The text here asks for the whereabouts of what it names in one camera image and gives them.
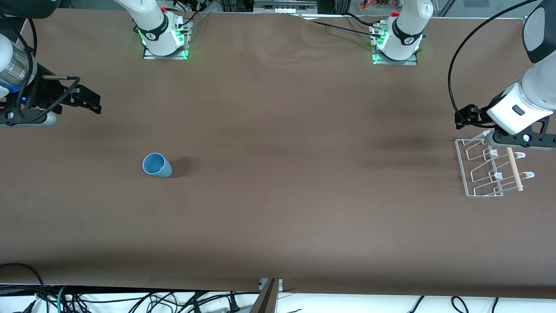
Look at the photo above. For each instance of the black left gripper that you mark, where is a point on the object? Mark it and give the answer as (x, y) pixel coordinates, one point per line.
(472, 114)

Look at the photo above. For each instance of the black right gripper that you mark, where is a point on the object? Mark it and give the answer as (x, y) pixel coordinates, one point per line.
(47, 90)

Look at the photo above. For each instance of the blue plastic cup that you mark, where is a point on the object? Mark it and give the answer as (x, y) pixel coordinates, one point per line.
(156, 166)

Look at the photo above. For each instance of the brown table cover sheet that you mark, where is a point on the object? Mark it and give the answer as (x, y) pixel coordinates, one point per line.
(278, 195)

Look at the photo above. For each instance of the white power strip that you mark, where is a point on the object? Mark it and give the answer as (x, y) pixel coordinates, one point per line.
(284, 6)

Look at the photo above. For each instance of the black power plug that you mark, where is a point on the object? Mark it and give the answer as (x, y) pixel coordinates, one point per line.
(233, 306)

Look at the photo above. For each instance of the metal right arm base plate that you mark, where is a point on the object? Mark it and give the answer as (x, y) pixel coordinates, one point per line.
(150, 55)

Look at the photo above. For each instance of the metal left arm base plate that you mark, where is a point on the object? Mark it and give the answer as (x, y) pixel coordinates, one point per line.
(408, 61)

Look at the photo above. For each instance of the aluminium frame profile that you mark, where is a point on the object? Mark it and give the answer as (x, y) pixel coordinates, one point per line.
(342, 5)

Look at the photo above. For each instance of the grey metal post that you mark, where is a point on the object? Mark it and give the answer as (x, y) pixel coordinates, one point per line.
(267, 300)

